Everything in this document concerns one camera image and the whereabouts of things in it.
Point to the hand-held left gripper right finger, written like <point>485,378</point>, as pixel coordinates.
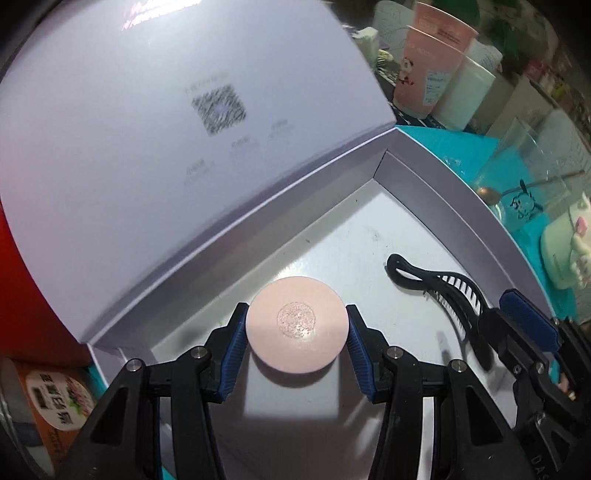
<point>359,350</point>

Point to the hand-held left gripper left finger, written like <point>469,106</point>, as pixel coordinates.
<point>235,344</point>

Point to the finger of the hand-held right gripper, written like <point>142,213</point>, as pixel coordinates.
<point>531,319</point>
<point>577,355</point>

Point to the round pink blush compact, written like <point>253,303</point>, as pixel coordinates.
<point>298,323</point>

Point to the black hair clip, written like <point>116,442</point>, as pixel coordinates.
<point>415,273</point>

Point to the white hinged gift box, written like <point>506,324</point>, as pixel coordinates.
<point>138,138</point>

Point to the white cartoon water bottle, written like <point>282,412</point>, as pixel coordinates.
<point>563,249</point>

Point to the metal spoon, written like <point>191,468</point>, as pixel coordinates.
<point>489,193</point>

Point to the clear cartoon drinking glass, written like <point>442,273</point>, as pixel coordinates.
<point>521,175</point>

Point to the red cylindrical canister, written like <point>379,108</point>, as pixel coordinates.
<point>27,300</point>

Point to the white paper cup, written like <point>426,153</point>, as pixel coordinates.
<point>464,92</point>

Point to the pink panda paper cup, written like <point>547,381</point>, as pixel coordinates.
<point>420,78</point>

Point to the small white carton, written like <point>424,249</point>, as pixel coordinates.
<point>368,42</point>

